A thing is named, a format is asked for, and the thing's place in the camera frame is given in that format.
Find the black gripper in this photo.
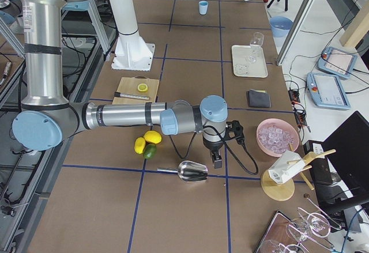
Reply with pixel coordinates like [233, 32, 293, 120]
[207, 120, 245, 169]

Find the steel ice scoop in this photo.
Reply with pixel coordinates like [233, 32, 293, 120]
[157, 160, 208, 182]

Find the light blue plastic cup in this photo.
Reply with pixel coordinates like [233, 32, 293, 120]
[198, 1, 209, 15]

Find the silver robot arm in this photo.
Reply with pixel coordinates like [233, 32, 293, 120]
[12, 0, 244, 168]
[1, 0, 23, 28]

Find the pink bowl of ice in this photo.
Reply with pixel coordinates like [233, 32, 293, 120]
[256, 118, 300, 157]

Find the blue bowl with fork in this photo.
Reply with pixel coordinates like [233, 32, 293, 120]
[269, 16, 293, 37]

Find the green lime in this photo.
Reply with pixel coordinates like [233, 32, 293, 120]
[142, 144, 157, 159]

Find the yellow lemon round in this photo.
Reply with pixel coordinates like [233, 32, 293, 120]
[144, 130, 162, 144]

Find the grey yellow folded cloth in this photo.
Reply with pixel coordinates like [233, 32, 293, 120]
[246, 89, 271, 108]

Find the yellow lemon upper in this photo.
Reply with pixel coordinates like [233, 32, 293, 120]
[134, 137, 146, 154]

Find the yellow lemon half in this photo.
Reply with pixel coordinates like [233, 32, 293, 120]
[137, 83, 148, 92]

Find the cream bear tray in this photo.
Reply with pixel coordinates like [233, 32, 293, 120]
[231, 45, 268, 78]

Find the wooden cutting board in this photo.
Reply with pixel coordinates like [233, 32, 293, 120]
[112, 77, 160, 104]

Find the steel muddler black tip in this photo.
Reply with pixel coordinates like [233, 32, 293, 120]
[114, 92, 150, 100]

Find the black monitor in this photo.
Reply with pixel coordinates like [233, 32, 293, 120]
[321, 111, 368, 214]

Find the clear wine glass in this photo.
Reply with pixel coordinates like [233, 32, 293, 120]
[247, 32, 264, 63]

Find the near blue teach pendant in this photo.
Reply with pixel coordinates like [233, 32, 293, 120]
[306, 73, 351, 110]

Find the blue teach pendant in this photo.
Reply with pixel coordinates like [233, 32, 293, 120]
[318, 46, 357, 79]
[306, 73, 351, 110]

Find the far blue teach pendant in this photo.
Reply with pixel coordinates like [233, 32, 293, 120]
[318, 46, 357, 79]

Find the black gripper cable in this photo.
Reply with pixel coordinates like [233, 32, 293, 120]
[168, 131, 259, 175]

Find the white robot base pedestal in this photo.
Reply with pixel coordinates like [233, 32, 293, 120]
[109, 0, 155, 71]

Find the aluminium frame post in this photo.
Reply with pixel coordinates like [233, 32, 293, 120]
[276, 0, 315, 66]

